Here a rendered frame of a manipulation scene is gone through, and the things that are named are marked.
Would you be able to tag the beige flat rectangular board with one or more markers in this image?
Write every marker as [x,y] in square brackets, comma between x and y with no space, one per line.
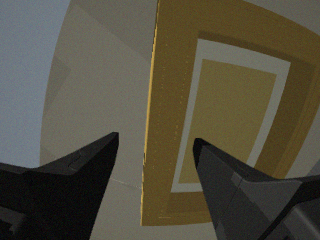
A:
[99,83]

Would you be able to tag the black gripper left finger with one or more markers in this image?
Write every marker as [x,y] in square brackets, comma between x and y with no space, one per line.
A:
[64,196]

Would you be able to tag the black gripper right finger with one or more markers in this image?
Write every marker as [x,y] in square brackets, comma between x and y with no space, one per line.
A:
[245,204]

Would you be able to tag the gold picture frame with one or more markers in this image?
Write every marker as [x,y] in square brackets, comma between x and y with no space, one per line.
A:
[245,79]

